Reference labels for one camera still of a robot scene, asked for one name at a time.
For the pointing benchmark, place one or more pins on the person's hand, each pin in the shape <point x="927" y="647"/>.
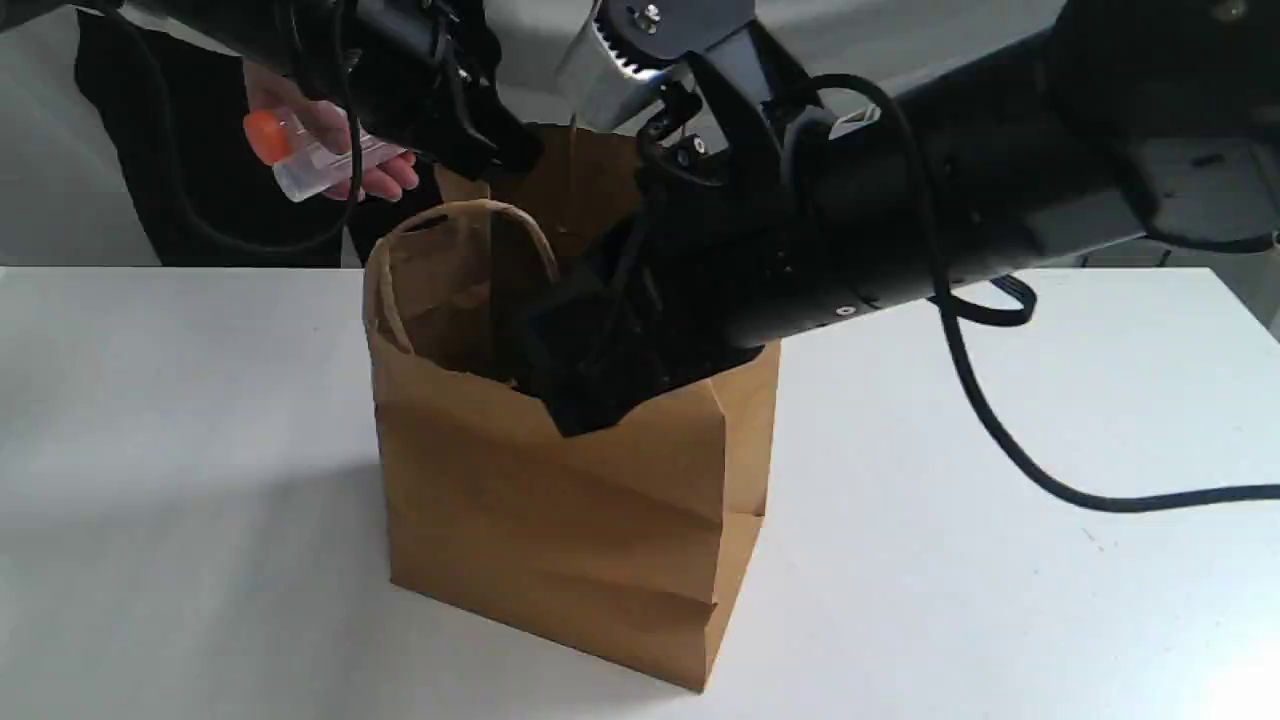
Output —
<point x="340" y="140"/>

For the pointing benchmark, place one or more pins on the brown paper bag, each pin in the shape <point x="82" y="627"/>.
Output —
<point x="630" y="544"/>

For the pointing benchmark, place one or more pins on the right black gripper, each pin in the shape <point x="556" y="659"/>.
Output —
<point x="609" y="337"/>

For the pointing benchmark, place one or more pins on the grey silver camera mount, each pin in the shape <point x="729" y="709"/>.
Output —
<point x="626" y="50"/>

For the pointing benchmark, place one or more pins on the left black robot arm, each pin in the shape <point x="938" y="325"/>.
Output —
<point x="422" y="74"/>

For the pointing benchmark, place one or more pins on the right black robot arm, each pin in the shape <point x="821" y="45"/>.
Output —
<point x="756" y="222"/>

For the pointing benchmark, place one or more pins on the clear vial orange cap front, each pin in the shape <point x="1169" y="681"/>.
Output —
<point x="302" y="165"/>

